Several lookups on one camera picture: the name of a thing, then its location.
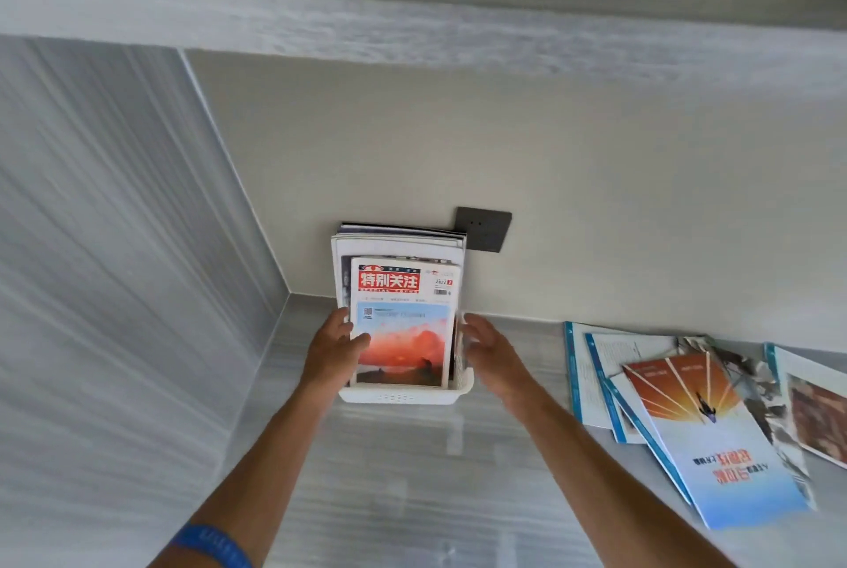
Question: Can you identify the person's right forearm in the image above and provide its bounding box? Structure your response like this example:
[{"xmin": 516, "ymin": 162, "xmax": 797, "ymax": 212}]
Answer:
[{"xmin": 506, "ymin": 382, "xmax": 736, "ymax": 568}]

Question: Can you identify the blue wristband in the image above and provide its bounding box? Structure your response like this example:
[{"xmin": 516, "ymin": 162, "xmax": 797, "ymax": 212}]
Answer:
[{"xmin": 169, "ymin": 523, "xmax": 254, "ymax": 568}]

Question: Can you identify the stack of magazines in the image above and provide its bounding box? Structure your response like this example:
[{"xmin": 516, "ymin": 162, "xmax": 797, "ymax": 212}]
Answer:
[{"xmin": 330, "ymin": 221, "xmax": 468, "ymax": 384}]

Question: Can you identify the red title red sky magazine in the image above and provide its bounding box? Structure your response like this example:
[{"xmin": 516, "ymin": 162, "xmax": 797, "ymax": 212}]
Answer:
[{"xmin": 349, "ymin": 256, "xmax": 462, "ymax": 389}]

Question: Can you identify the pile of assorted magazines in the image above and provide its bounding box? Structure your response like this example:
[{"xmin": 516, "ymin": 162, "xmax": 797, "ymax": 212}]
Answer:
[{"xmin": 563, "ymin": 320, "xmax": 847, "ymax": 533}]

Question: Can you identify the person's right hand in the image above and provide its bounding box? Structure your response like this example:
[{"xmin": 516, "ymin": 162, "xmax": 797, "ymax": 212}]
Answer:
[{"xmin": 460, "ymin": 312, "xmax": 538, "ymax": 407}]

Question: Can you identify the person's left hand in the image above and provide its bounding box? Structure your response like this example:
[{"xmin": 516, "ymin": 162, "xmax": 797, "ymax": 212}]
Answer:
[{"xmin": 298, "ymin": 307, "xmax": 373, "ymax": 393}]

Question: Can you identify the white perforated plastic basket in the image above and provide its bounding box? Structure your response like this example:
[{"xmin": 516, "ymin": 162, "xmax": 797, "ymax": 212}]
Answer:
[{"xmin": 337, "ymin": 365, "xmax": 475, "ymax": 406}]

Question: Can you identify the person's left forearm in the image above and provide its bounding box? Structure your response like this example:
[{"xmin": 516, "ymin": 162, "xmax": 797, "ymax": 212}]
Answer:
[{"xmin": 148, "ymin": 385, "xmax": 345, "ymax": 568}]

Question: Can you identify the grey wooden shelf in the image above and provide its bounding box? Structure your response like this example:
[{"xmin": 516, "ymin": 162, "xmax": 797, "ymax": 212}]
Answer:
[{"xmin": 0, "ymin": 0, "xmax": 847, "ymax": 101}]

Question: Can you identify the dark wall socket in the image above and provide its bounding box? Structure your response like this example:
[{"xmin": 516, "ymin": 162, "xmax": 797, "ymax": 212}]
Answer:
[{"xmin": 453, "ymin": 206, "xmax": 513, "ymax": 255}]

